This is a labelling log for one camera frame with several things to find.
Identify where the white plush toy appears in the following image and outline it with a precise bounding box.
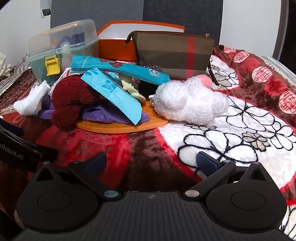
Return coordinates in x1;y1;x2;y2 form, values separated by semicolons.
149;76;229;126

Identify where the dark red plush toy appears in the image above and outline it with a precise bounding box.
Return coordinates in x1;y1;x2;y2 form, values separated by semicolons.
51;75;100;132

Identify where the blue tissue pack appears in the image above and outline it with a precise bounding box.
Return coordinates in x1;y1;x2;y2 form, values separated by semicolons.
81;68;142;125

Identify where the teal wet wipes pack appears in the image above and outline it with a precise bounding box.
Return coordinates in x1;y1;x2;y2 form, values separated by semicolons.
70;55;170;85

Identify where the black fuzzy scrunchie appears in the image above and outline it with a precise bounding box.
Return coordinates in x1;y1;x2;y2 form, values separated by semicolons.
138;80;159;98

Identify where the black sparkly scrunchie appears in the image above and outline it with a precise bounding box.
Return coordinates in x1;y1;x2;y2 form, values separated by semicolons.
144;65;163;73

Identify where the orange silicone honeycomb mat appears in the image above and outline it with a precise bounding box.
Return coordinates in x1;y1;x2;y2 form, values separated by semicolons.
77;100;170;135

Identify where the purple cloth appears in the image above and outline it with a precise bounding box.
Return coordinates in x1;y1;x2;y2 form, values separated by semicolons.
38;93;151;124

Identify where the red floral fleece blanket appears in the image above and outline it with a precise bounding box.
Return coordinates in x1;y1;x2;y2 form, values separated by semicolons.
1;47;295;238

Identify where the patterned white cloth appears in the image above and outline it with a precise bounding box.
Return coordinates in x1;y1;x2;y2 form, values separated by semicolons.
0;53;31;95

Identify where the beige knitted glove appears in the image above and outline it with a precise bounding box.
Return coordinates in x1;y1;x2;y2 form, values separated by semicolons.
118;74;146;103

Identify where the clear plastic storage box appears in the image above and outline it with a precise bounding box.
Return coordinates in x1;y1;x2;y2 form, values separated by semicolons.
29;19;99;86

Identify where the brown plaid zipper pouch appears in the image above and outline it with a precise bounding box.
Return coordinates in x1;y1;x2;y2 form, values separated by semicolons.
125;31;219;86

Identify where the orange cardboard box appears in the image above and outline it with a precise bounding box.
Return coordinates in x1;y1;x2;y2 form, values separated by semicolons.
97;21;185;62

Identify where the dark blue headboard panel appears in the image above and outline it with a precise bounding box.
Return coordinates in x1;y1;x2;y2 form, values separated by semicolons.
143;0;223;45

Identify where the grey headboard panel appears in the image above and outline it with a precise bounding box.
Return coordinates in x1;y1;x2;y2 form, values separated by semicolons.
50;0;144;30

